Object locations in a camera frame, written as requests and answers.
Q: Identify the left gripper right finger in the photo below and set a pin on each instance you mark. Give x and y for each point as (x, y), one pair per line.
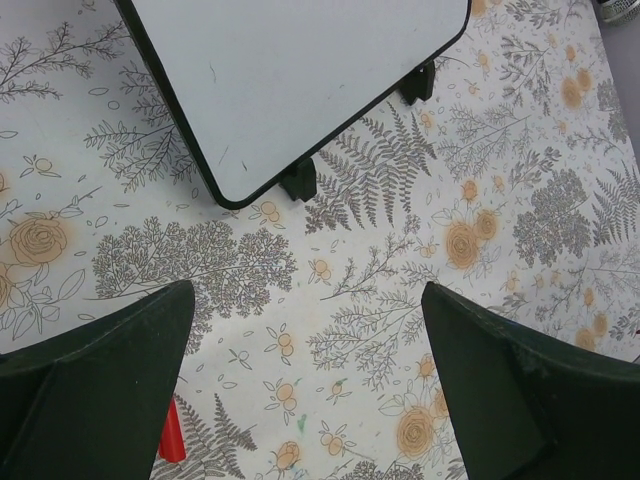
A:
(524, 405)

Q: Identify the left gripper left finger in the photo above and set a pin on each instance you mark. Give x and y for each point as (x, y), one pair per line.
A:
(91, 403)

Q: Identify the red marker cap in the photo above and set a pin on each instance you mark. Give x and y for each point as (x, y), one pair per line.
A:
(171, 447)

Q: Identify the small whiteboard black frame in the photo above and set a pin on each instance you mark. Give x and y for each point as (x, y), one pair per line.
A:
(254, 87)

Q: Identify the floral patterned table mat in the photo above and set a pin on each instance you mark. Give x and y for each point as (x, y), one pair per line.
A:
(515, 185)

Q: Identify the black microphone silver head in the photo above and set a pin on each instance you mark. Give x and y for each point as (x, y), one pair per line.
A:
(618, 12)

